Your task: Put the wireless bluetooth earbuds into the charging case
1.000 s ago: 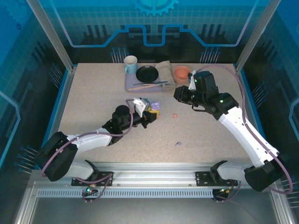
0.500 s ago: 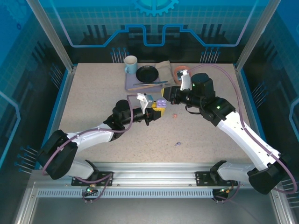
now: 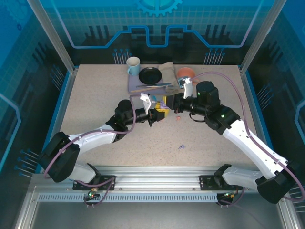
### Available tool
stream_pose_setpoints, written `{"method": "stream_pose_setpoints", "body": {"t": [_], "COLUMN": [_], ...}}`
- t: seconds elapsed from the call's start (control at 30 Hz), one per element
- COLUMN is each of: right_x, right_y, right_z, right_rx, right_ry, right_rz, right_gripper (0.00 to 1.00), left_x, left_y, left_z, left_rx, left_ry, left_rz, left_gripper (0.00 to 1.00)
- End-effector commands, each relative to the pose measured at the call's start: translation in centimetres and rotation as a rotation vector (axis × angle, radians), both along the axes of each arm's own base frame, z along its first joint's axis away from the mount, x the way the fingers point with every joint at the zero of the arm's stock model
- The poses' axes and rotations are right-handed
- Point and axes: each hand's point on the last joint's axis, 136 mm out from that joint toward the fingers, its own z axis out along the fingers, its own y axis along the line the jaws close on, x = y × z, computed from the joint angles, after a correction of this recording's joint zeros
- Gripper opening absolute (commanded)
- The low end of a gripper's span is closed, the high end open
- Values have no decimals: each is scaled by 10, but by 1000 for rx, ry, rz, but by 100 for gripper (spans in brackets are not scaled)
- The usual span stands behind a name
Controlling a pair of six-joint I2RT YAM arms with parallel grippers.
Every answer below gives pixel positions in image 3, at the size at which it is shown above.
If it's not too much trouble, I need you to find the metal knife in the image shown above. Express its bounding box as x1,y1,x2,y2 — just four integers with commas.
135,82,172,88

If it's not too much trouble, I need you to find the light wooden chopstick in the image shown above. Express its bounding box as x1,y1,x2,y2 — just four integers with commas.
131,86,159,94

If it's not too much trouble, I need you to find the beige folded cloth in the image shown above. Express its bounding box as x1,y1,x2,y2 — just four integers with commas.
158,61,180,94

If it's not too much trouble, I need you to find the black plate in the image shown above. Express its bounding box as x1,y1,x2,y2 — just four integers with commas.
139,66,163,85

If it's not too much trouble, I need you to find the salmon ceramic cup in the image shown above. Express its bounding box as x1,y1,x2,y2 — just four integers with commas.
176,66,198,84

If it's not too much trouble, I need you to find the lavender tray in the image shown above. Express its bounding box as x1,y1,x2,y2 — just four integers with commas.
127,71,167,94

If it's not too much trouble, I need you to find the light blue mug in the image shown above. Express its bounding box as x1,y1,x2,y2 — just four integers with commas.
126,56,141,76

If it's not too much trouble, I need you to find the grey metal shelf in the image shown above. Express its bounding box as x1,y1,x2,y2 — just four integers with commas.
14,190,305,229

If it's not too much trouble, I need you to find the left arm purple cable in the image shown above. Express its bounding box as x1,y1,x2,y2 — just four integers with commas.
43,94,145,179

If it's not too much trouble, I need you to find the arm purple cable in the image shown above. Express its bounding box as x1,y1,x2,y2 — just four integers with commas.
190,72,303,202
43,94,145,179

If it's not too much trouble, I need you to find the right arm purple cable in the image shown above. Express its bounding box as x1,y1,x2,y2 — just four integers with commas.
190,72,303,202

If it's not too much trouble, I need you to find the aluminium table side rail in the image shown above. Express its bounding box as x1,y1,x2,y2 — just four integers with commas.
238,65,283,174
39,68,79,174

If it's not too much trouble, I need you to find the aluminium mounting rail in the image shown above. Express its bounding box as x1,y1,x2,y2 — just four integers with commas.
33,166,285,191

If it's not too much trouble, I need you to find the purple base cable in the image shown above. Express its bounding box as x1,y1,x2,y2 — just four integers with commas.
216,186,246,208
76,176,116,208

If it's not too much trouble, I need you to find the aluminium frame post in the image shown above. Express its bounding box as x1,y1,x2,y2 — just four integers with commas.
26,0,79,73
239,0,288,73

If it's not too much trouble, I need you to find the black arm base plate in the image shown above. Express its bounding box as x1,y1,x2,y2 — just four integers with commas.
72,175,117,191
199,175,244,191

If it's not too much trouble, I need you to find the slotted grey cable duct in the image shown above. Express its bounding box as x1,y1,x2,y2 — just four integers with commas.
38,192,219,203

